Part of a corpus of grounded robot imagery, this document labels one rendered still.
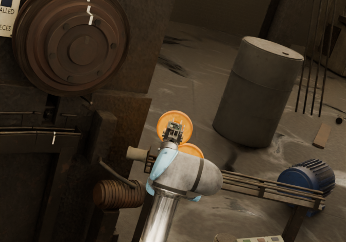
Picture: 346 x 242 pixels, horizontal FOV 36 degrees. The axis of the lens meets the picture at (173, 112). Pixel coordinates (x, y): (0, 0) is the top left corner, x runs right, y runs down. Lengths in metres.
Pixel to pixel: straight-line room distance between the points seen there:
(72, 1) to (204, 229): 1.80
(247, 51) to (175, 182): 3.10
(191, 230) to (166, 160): 1.63
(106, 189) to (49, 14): 0.80
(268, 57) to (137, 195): 2.48
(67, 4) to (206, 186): 0.86
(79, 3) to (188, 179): 0.80
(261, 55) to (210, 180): 2.98
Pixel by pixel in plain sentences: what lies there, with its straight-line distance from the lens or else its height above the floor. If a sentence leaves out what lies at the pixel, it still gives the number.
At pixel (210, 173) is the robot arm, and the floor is 0.97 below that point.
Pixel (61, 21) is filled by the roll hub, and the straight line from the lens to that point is 2.03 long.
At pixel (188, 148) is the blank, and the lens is 2.33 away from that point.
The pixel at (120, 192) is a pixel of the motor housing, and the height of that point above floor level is 0.51.
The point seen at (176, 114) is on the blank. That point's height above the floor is 0.91.
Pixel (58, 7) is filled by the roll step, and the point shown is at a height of 1.25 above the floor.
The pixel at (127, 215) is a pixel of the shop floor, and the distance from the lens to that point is 3.21.
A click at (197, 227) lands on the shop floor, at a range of 3.33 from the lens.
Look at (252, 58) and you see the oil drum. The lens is 4.65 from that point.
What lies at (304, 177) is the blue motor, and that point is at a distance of 3.82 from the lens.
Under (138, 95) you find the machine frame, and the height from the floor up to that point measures 0.87.
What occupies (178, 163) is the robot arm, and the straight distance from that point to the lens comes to 1.69.
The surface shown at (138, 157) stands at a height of 0.67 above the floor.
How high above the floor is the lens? 1.67
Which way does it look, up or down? 19 degrees down
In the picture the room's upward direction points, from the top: 18 degrees clockwise
